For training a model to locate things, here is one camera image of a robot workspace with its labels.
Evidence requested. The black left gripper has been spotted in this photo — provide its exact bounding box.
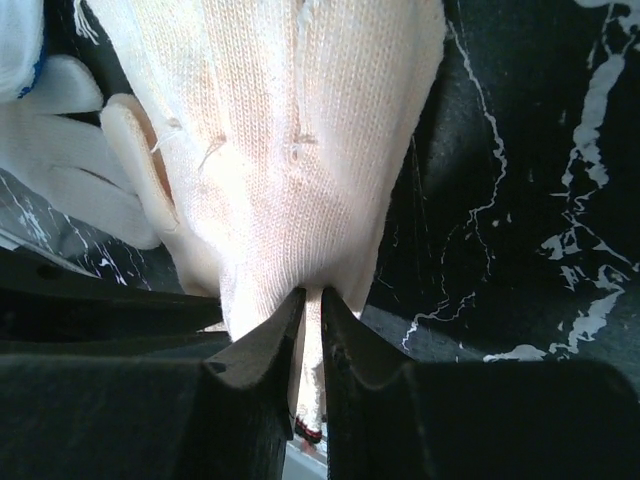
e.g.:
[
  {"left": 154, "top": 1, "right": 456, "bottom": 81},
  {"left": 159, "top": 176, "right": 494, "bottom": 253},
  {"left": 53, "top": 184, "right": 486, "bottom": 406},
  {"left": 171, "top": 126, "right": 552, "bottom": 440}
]
[{"left": 1, "top": 249, "right": 224, "bottom": 356}]

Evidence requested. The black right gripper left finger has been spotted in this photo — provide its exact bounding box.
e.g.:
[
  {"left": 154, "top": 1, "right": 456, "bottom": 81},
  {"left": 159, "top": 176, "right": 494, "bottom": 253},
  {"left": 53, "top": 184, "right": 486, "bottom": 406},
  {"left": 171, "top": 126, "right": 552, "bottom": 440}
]
[{"left": 1, "top": 289, "right": 305, "bottom": 479}]

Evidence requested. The white glove orange cuff right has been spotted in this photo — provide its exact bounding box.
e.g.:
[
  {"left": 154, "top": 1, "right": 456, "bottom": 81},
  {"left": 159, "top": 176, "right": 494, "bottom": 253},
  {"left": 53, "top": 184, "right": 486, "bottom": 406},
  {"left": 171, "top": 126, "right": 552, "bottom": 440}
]
[{"left": 1, "top": 55, "right": 160, "bottom": 249}]

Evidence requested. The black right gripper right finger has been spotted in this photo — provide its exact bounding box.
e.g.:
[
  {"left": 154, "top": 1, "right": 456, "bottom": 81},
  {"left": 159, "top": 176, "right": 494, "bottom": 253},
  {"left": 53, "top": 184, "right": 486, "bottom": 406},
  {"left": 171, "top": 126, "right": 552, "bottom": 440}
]
[{"left": 321, "top": 289, "right": 639, "bottom": 479}]

